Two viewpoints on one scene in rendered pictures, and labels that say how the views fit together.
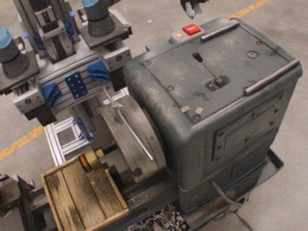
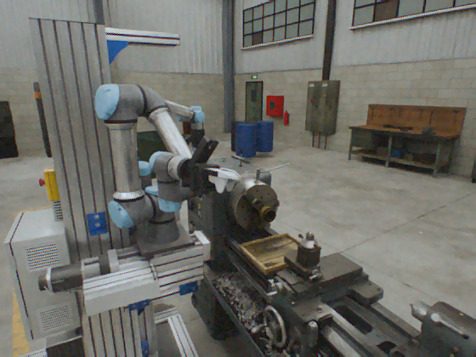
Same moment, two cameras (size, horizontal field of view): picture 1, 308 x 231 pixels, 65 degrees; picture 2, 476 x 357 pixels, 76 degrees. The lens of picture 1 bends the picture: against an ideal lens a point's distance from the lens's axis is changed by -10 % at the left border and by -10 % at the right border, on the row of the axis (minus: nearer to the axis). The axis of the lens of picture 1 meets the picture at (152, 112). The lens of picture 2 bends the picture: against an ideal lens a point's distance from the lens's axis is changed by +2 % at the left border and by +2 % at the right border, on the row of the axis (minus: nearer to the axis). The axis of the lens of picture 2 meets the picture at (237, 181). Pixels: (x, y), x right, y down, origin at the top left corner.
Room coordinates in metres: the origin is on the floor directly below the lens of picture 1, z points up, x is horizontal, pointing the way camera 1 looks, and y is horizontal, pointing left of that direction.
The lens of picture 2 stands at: (0.93, 1.90, 1.79)
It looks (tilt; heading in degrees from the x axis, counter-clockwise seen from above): 17 degrees down; 262
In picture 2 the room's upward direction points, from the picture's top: straight up
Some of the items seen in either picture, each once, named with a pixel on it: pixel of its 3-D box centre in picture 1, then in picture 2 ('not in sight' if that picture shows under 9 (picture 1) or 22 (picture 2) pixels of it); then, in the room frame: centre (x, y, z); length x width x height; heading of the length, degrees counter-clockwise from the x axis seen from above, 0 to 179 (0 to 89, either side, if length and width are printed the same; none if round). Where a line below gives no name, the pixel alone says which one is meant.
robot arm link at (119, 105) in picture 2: not in sight; (126, 159); (1.20, 0.73, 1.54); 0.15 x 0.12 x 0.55; 40
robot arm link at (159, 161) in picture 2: not in sight; (167, 165); (1.03, 0.93, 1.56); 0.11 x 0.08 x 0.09; 130
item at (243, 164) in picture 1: (205, 164); (225, 263); (0.73, -0.26, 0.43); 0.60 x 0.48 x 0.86; 110
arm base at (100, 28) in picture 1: (99, 21); not in sight; (1.25, 0.17, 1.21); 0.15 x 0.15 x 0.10
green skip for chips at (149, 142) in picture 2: not in sight; (157, 153); (1.83, -4.99, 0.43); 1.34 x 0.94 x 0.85; 129
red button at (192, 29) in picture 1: (191, 29); not in sight; (0.95, -0.24, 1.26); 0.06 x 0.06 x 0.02; 20
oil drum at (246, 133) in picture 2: not in sight; (246, 140); (-0.44, -6.54, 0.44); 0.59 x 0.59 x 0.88
